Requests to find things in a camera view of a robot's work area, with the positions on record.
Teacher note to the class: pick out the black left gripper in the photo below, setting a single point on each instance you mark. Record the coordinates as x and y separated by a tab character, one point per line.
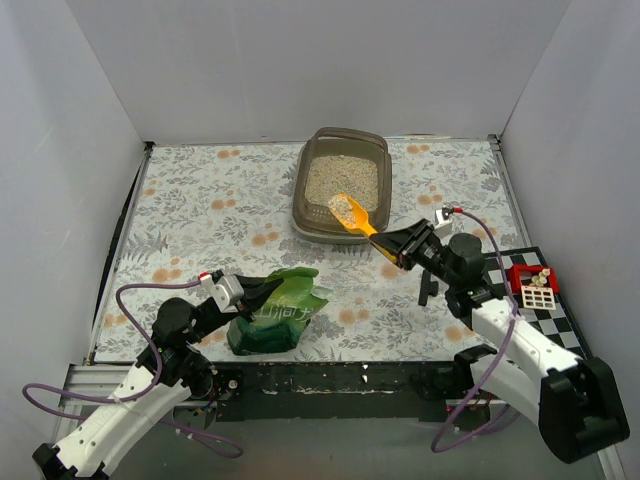
241	301

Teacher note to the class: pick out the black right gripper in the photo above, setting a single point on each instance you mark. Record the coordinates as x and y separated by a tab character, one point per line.
417	245

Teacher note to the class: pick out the green litter bag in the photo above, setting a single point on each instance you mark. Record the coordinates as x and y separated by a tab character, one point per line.
280	322

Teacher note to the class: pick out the small black plastic clip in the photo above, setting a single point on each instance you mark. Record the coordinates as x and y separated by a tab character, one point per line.
429	288

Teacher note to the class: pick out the orange plastic scoop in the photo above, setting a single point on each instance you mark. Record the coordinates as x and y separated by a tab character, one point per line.
351	215

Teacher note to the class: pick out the brown plastic litter box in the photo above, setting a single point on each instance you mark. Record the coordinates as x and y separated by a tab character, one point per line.
341	161

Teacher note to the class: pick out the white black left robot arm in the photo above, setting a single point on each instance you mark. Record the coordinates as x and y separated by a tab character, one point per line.
167	372

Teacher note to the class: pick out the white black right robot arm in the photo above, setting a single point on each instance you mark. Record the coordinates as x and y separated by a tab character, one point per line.
574	402

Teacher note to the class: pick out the floral patterned table mat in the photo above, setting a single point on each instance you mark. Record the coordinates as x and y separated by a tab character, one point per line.
205	208

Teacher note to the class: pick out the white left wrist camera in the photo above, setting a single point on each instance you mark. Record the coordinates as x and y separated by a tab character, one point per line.
224	289

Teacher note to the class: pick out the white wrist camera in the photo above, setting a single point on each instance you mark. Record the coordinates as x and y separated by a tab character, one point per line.
443	226
224	289

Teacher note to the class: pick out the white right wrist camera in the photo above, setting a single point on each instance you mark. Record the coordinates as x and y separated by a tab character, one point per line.
443	226

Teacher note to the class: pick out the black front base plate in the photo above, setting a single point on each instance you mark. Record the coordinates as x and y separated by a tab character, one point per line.
422	390

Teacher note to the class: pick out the red white small bracket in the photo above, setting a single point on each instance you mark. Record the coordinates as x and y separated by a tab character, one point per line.
536	285

